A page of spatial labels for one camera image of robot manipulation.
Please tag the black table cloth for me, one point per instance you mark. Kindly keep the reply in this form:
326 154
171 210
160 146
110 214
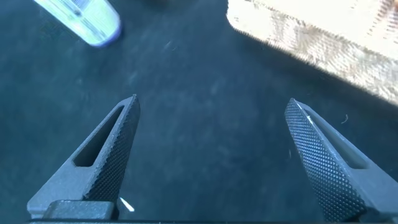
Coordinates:
202 124

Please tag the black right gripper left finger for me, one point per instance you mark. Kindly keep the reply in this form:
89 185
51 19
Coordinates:
102 168

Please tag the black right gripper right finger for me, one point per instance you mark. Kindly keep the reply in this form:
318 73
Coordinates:
329 168

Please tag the purple bag roll grey label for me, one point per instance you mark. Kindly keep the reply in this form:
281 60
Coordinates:
84 18

